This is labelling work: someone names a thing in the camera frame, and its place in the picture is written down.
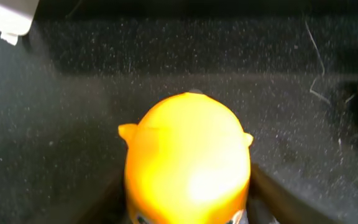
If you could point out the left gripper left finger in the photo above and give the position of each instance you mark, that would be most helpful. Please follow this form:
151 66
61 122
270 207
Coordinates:
113 205

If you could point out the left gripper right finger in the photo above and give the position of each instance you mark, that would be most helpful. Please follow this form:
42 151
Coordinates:
275 205

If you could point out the yellow rubber duck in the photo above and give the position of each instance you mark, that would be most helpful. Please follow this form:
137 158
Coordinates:
185 161

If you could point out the white shelf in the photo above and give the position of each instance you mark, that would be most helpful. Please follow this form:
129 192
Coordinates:
8 15

